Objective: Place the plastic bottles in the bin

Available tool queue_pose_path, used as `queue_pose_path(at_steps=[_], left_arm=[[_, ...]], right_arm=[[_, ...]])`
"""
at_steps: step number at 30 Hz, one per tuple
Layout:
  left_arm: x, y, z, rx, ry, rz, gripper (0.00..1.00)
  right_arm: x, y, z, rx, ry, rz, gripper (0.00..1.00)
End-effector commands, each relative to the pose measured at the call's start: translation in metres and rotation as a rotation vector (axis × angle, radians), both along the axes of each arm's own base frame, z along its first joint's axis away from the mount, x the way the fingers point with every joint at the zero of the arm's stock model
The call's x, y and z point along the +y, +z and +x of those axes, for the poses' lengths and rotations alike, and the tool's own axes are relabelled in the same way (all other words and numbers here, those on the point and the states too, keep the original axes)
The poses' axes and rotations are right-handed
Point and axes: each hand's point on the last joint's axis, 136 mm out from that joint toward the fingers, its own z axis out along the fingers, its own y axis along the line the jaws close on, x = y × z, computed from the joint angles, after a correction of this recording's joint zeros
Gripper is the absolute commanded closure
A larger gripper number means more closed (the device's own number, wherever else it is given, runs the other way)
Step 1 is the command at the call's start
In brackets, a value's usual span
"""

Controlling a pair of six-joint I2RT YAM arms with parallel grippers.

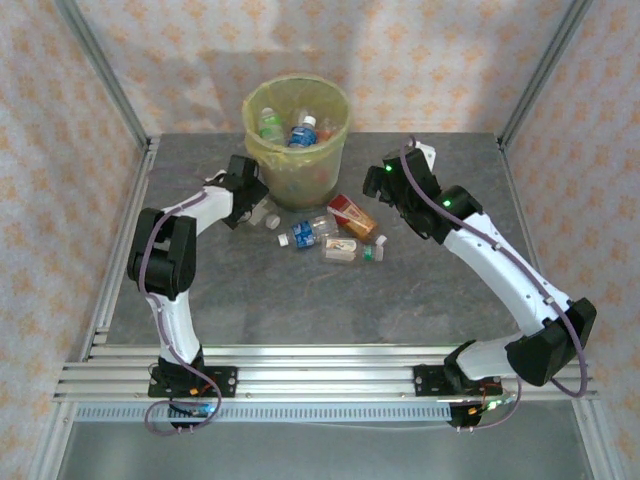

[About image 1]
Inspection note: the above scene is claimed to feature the square clear bottle white label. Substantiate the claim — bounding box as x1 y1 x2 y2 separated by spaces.
244 197 282 231

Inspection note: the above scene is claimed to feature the amber tea bottle red label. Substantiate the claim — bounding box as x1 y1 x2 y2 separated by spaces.
327 194 389 249

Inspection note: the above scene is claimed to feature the blue label water bottle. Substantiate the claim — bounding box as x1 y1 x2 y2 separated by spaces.
287 115 320 150
277 213 340 250

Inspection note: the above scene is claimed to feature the green label clear bottle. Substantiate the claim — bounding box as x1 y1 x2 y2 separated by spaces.
257 107 286 144

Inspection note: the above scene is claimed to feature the clear bottle white orange label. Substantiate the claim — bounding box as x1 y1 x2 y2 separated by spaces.
321 237 386 264

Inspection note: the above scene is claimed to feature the green mesh waste bin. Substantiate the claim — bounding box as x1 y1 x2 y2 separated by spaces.
242 73 354 209

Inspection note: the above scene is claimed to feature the yellow plastic bin liner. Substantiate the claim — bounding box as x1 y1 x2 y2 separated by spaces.
242 73 354 172

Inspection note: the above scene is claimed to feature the right small circuit board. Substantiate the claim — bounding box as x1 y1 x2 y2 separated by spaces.
469 397 516 416

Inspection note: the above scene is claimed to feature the left aluminium side rail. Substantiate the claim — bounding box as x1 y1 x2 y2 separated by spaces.
64 137 161 371

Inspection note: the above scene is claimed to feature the aluminium side rail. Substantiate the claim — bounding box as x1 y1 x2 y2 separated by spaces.
64 137 161 371
497 137 571 361

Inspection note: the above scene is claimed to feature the right aluminium side rail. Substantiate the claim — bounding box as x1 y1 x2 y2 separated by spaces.
497 137 571 361

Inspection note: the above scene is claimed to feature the aluminium table edge rail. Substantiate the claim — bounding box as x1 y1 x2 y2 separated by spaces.
89 343 569 362

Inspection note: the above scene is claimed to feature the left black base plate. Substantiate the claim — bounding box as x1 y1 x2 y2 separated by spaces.
149 366 239 400

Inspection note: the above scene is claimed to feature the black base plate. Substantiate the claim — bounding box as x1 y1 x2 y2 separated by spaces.
412 364 454 397
149 366 239 400

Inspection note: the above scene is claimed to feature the left aluminium frame post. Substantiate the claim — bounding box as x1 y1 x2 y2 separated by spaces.
53 0 154 151

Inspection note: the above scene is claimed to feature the aluminium frame post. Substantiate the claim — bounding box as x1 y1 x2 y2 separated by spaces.
497 0 594 151
53 0 154 151

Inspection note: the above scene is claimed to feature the right aluminium frame post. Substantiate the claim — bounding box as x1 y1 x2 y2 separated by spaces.
497 0 594 151

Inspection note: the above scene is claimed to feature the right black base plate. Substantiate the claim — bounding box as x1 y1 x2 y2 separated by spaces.
412 364 454 397

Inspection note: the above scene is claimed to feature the slotted grey cable duct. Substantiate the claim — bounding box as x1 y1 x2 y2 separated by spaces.
148 401 454 424

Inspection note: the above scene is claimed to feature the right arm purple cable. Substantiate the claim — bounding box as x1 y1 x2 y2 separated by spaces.
402 137 589 434

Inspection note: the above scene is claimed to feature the left lower frame leg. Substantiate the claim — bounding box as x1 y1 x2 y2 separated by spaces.
28 402 77 480

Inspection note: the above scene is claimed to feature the frame leg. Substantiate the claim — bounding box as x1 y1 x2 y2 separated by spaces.
572 399 626 480
28 402 77 480

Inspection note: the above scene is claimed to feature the right lower frame leg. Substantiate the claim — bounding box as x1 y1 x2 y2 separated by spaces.
572 399 626 480

